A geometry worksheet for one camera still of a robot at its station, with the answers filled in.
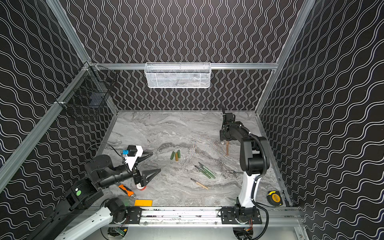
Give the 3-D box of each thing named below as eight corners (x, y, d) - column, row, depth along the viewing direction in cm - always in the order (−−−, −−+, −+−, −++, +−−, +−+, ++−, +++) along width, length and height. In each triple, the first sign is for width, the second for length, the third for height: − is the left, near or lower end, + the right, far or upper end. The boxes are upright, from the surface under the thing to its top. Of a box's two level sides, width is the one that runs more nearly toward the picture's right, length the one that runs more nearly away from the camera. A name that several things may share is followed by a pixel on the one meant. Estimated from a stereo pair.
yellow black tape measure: (269, 206, 79) (271, 204, 77) (264, 192, 84) (266, 190, 81) (281, 206, 79) (284, 204, 77) (276, 192, 84) (278, 190, 81)
